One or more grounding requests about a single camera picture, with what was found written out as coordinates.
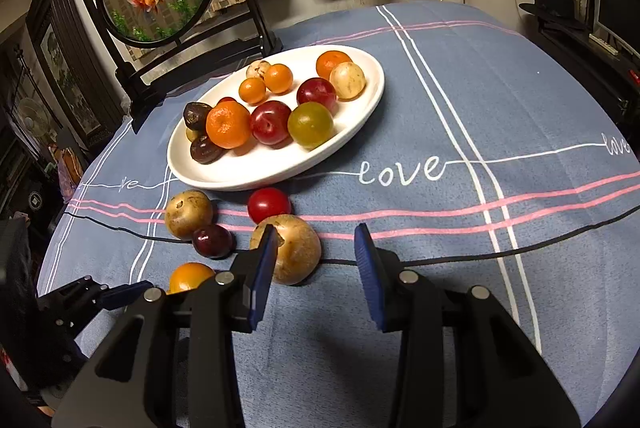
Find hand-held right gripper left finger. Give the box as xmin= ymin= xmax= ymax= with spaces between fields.
xmin=52 ymin=224 xmax=279 ymax=428

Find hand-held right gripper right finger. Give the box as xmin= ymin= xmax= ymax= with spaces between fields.
xmin=353 ymin=223 xmax=583 ymax=428

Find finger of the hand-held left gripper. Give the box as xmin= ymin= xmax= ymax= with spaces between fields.
xmin=37 ymin=275 xmax=154 ymax=339

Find brown russet pear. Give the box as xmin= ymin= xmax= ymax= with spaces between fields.
xmin=249 ymin=214 xmax=322 ymax=286
xmin=164 ymin=190 xmax=214 ymax=239

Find yellow-orange citrus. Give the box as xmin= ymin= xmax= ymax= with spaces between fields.
xmin=168 ymin=262 xmax=217 ymax=296

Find dark brown date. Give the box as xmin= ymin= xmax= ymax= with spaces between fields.
xmin=189 ymin=134 xmax=224 ymax=165

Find large red plum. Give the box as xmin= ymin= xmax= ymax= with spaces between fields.
xmin=249 ymin=100 xmax=293 ymax=146

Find white oval plate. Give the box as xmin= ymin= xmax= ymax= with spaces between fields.
xmin=166 ymin=46 xmax=386 ymax=191

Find large orange mandarin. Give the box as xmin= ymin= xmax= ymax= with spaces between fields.
xmin=205 ymin=102 xmax=252 ymax=149

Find greenish tangerine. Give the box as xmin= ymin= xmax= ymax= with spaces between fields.
xmin=287 ymin=102 xmax=335 ymax=149

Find dark brown chestnut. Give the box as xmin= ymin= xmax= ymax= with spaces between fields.
xmin=182 ymin=102 xmax=213 ymax=131

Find smooth orange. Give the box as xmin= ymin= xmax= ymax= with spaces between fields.
xmin=238 ymin=77 xmax=267 ymax=105
xmin=263 ymin=64 xmax=294 ymax=95

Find round beige pear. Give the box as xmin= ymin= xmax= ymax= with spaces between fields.
xmin=328 ymin=62 xmax=367 ymax=101

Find dark purple plum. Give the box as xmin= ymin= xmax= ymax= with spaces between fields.
xmin=192 ymin=224 xmax=234 ymax=259

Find electric fan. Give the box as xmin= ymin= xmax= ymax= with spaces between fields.
xmin=12 ymin=96 xmax=48 ymax=143

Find dark framed painting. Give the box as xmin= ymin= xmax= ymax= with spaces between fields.
xmin=25 ymin=0 xmax=126 ymax=151

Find black computer desk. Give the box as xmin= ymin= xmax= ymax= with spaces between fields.
xmin=520 ymin=0 xmax=640 ymax=143

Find black hat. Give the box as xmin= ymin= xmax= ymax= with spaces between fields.
xmin=518 ymin=0 xmax=586 ymax=23

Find white remote control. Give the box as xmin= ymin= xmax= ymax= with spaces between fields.
xmin=589 ymin=32 xmax=621 ymax=54

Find computer monitor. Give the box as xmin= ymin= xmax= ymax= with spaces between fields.
xmin=592 ymin=0 xmax=640 ymax=53

